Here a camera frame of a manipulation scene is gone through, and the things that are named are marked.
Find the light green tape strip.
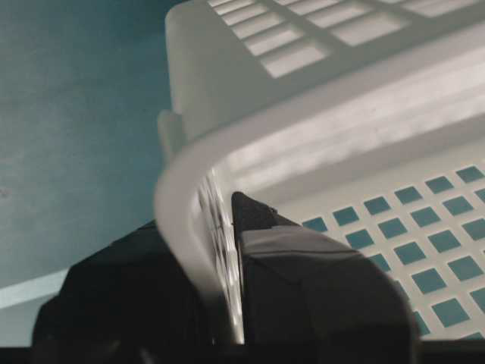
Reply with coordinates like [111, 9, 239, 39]
[0, 269, 68, 309]

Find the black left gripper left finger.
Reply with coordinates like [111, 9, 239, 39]
[32, 221, 213, 349]

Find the white perforated plastic basket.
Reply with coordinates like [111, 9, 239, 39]
[154, 1, 484, 344]

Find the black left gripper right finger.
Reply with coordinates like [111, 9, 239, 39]
[231, 192, 418, 344]

